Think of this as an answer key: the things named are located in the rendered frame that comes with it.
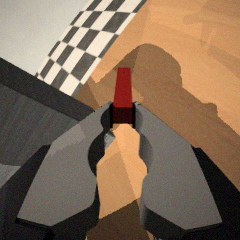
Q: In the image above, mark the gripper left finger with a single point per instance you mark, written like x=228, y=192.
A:
x=54, y=191

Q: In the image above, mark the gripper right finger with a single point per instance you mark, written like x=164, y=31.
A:
x=184, y=194

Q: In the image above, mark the red rectangular bar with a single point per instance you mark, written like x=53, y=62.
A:
x=122, y=104

